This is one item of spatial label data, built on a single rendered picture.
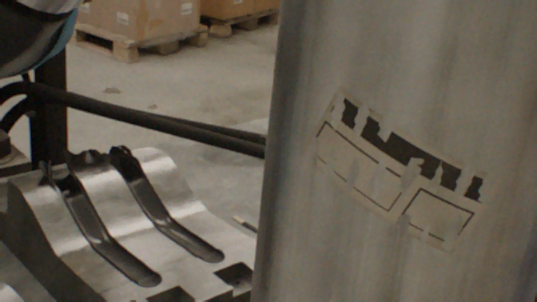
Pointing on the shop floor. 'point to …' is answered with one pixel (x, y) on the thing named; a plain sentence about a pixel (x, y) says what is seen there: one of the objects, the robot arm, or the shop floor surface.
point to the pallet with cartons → (238, 14)
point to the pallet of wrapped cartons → (139, 26)
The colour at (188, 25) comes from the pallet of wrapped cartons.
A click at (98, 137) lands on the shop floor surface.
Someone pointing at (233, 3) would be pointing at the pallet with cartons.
